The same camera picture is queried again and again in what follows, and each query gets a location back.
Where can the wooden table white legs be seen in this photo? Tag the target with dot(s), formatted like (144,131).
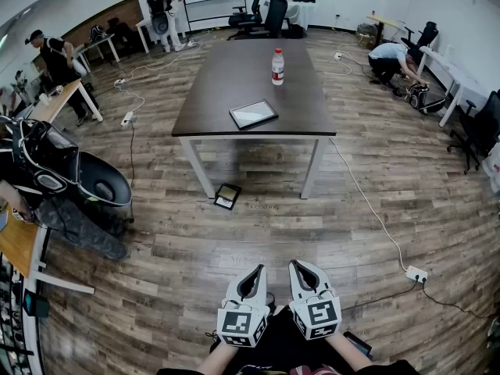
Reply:
(17,244)
(58,98)

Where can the small dark picture frame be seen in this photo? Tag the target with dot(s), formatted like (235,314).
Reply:
(227,197)

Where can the black office chair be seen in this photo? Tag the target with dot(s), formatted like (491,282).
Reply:
(427,35)
(256,6)
(484,127)
(275,14)

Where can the person's black shirt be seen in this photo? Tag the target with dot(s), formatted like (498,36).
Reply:
(281,338)

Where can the clear water bottle red cap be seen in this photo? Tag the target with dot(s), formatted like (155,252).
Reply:
(277,68)

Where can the black framed deer picture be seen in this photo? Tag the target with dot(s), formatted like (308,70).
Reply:
(254,113)

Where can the person's right forearm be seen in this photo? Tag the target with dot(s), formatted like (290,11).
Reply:
(351,350)

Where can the small light wooden table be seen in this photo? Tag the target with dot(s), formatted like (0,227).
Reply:
(384,20)

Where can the person's left forearm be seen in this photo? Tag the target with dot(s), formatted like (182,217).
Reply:
(215,359)

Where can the brown cardboard box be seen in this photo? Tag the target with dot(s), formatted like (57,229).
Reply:
(367,37)

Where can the black and white backpack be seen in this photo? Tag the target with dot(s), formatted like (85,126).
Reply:
(101,182)
(420,96)
(96,33)

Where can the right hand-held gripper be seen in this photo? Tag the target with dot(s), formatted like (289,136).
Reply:
(320,315)

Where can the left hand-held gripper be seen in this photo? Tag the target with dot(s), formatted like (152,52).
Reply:
(234,322)

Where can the teal black device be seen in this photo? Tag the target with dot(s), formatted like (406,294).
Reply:
(35,305)

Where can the white draped table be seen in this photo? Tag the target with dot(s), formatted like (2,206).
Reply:
(309,14)

